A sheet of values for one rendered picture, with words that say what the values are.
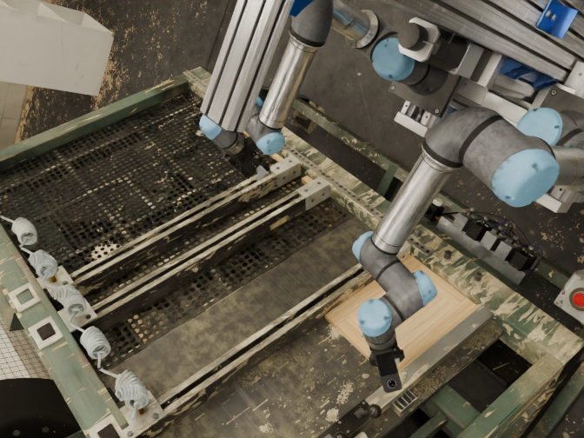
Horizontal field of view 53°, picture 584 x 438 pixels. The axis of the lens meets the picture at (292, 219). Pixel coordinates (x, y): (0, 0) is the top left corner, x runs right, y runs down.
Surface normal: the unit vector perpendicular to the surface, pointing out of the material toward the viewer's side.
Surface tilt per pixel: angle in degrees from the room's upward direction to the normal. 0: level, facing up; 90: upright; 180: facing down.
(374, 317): 40
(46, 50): 90
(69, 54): 90
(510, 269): 0
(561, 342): 57
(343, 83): 0
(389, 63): 8
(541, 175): 82
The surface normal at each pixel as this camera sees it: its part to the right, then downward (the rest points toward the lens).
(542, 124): -0.74, -0.08
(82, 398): -0.04, -0.71
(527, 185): 0.47, 0.67
